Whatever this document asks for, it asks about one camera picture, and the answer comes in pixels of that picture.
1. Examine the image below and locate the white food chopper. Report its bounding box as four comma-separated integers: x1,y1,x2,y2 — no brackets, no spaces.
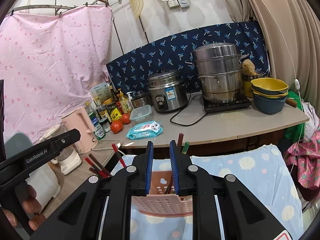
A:
40,126,83,176

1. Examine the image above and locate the dark soy sauce bottle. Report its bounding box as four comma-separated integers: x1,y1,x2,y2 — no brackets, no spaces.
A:
110,85,120,103

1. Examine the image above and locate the pink electric kettle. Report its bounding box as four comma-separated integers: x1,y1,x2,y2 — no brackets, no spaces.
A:
61,106,98,154

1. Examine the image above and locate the brown loofah sponge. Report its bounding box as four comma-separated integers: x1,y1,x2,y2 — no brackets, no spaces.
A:
241,59,256,75

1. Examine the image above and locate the light blue printed tablecloth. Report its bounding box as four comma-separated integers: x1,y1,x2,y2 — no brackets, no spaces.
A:
117,144,304,240

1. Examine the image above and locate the black power cable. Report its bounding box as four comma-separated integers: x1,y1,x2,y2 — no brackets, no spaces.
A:
170,92,208,127

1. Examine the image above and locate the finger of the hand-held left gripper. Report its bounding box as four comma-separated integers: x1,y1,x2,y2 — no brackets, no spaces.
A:
15,129,81,162

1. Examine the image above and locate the blue bowl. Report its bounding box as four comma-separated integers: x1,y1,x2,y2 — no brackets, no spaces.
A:
252,94,288,115

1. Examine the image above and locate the black induction cooker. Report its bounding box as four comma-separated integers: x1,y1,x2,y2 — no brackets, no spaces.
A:
202,95,252,113

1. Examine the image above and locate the beige curtain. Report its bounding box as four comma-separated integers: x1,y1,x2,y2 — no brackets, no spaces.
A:
217,0,320,105

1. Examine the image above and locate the white cable with switch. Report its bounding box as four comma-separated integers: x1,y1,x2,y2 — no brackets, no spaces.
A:
262,2,304,193

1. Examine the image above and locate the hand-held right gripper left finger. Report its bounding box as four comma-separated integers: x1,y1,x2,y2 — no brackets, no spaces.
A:
30,141,153,240

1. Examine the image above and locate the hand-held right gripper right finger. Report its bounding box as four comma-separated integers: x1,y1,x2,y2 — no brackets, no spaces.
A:
169,140,288,240

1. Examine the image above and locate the bright red chopstick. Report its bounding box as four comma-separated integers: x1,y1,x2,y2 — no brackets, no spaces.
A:
84,157,103,178
111,144,128,168

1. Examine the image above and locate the small steel pot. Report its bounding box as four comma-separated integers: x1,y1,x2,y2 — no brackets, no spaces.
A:
130,92,152,109

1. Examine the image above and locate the pink dotted curtain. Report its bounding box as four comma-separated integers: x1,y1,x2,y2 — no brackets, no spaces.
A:
0,5,114,143

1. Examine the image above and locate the white storage box teal lid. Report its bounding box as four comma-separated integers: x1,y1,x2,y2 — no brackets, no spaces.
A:
4,132,60,212

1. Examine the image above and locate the blue wet wipes pack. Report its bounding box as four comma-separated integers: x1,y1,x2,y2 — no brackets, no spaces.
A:
126,121,163,140

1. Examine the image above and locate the steel steamer pot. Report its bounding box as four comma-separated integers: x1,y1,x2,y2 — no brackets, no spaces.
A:
185,42,250,104

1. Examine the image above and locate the small white lidded jar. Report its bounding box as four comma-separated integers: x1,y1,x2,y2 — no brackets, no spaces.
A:
99,120,111,133

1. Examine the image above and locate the steel rice cooker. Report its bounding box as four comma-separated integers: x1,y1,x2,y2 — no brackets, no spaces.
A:
147,69,189,113

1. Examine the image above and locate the white cloth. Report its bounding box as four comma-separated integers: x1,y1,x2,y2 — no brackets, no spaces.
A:
301,100,318,135

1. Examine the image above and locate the yellow cooking oil bottle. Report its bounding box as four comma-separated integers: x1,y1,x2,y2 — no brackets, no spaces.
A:
119,89,133,113

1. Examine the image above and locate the navy palm print cloth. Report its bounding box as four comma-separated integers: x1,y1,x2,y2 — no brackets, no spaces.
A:
106,21,272,93

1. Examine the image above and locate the person's left hand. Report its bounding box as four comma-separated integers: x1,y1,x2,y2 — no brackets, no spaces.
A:
21,184,47,230

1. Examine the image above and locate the pink pineapple print cloth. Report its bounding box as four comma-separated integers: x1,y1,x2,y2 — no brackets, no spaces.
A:
282,127,320,190

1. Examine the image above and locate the pink perforated utensil basket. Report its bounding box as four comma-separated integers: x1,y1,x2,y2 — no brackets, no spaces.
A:
131,171,194,217

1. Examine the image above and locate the green bag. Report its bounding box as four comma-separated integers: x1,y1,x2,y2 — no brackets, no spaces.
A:
282,90,310,143

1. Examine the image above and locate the yellow bowl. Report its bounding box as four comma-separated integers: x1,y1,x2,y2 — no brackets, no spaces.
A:
250,78,289,93
251,90,288,99

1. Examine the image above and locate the yellow pot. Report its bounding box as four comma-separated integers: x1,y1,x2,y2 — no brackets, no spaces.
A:
242,72,263,98

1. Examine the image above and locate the clear plastic food container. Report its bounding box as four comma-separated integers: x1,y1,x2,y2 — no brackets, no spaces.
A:
129,105,152,123

